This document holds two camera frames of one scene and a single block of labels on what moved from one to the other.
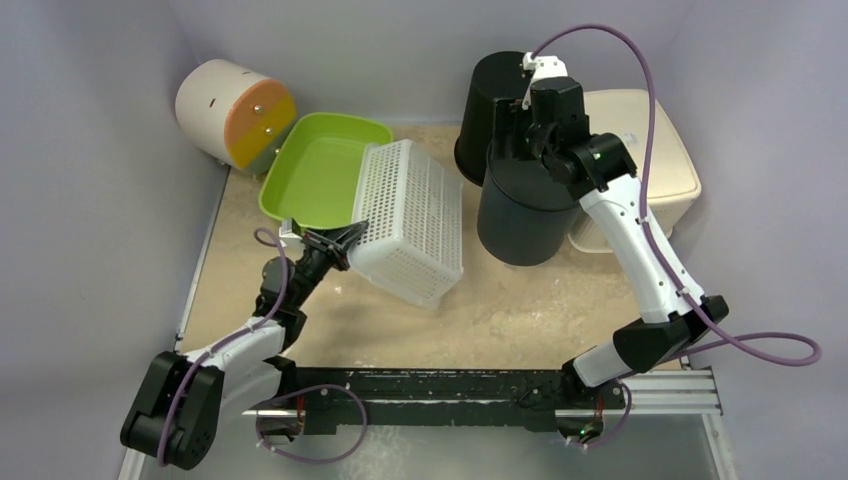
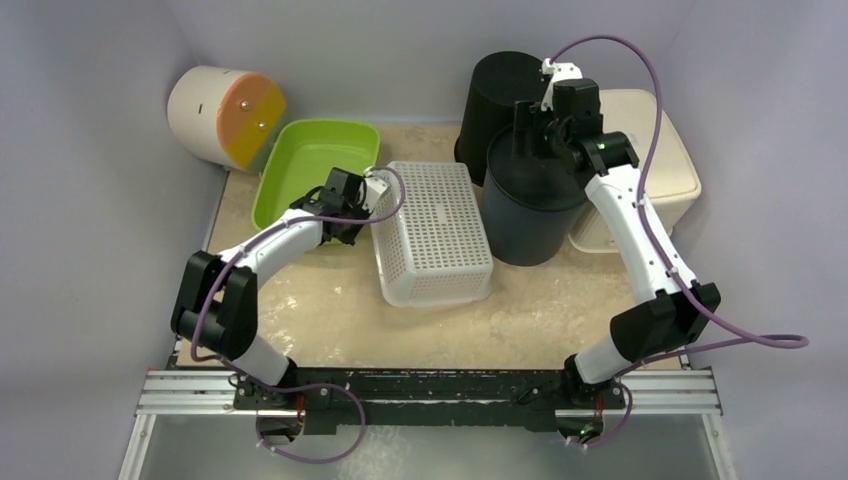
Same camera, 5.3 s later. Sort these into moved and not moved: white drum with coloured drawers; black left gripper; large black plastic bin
Moved: black left gripper
Not moved: large black plastic bin; white drum with coloured drawers
